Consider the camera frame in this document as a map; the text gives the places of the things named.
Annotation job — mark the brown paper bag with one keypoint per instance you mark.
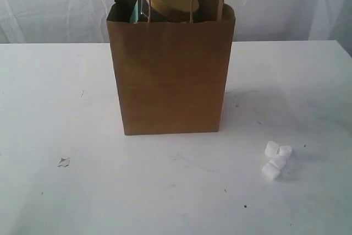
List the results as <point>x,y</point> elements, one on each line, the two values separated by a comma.
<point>171,77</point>

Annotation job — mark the small clear plastic scrap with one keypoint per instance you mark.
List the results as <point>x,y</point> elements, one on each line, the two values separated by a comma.
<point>64,162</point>

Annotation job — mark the clear jar gold lid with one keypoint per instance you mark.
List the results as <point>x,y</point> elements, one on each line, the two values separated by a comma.
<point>174,11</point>

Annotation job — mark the white backdrop curtain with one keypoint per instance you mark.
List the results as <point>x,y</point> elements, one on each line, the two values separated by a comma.
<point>41,21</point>

